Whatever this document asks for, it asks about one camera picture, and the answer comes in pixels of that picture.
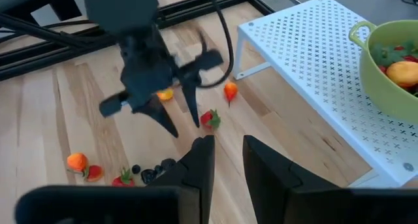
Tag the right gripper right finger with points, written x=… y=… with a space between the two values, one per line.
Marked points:
x=271 y=178

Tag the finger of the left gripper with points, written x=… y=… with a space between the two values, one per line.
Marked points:
x=158 y=114
x=191 y=100

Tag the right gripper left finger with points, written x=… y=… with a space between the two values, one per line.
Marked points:
x=199 y=171

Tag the small orange peach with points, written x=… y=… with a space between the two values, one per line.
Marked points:
x=230 y=90
x=166 y=95
x=406 y=73

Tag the red strawberry with leaves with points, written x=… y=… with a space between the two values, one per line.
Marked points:
x=123 y=181
x=94 y=172
x=210 y=119
x=388 y=54

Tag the orange peach with stem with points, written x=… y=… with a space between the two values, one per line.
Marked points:
x=77 y=161

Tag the green plastic colander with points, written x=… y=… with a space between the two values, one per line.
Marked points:
x=385 y=93

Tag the small dark blueberry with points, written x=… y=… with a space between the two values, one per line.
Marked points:
x=136 y=168

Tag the white perforated metal shelf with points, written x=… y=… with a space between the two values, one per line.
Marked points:
x=310 y=54

